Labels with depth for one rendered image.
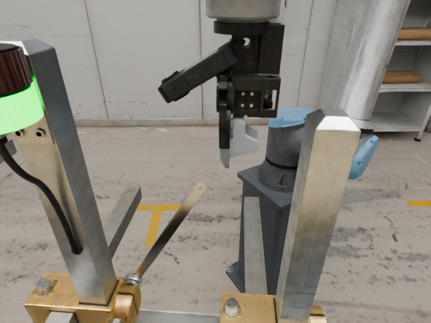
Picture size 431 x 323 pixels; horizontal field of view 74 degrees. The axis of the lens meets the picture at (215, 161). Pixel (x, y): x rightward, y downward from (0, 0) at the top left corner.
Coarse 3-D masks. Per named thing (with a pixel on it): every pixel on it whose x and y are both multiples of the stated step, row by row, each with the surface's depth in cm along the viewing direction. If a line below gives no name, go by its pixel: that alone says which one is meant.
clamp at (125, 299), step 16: (48, 272) 40; (64, 288) 38; (128, 288) 38; (32, 304) 36; (48, 304) 36; (64, 304) 36; (80, 304) 36; (96, 304) 36; (112, 304) 36; (128, 304) 36; (32, 320) 38; (80, 320) 37; (96, 320) 37; (112, 320) 36; (128, 320) 36
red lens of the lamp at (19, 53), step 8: (0, 56) 17; (8, 56) 18; (16, 56) 18; (24, 56) 19; (0, 64) 17; (8, 64) 18; (16, 64) 18; (24, 64) 19; (0, 72) 17; (8, 72) 18; (16, 72) 18; (24, 72) 19; (0, 80) 17; (8, 80) 18; (16, 80) 18; (24, 80) 19; (32, 80) 20; (0, 88) 17; (8, 88) 18; (16, 88) 18
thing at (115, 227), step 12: (132, 192) 58; (120, 204) 55; (132, 204) 56; (108, 216) 52; (120, 216) 52; (132, 216) 56; (108, 228) 49; (120, 228) 50; (108, 240) 47; (120, 240) 50; (60, 312) 36
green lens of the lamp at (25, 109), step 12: (12, 96) 18; (24, 96) 19; (36, 96) 20; (0, 108) 18; (12, 108) 18; (24, 108) 19; (36, 108) 20; (0, 120) 18; (12, 120) 18; (24, 120) 19; (36, 120) 20; (0, 132) 18
